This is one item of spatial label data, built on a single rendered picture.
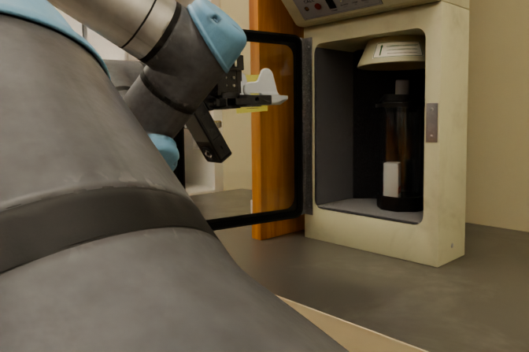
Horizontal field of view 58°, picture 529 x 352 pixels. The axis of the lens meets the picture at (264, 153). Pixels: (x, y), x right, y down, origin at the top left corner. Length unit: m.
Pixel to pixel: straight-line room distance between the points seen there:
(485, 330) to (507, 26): 0.82
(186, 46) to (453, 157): 0.59
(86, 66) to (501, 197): 1.22
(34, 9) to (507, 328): 0.65
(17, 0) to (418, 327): 0.60
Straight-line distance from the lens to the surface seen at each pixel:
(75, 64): 0.16
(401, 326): 0.68
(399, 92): 1.04
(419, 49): 0.99
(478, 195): 1.35
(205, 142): 0.73
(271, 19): 1.10
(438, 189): 0.90
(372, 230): 0.99
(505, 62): 1.32
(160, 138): 0.55
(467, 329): 0.70
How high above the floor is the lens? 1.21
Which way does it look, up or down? 4 degrees down
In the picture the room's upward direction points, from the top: 1 degrees counter-clockwise
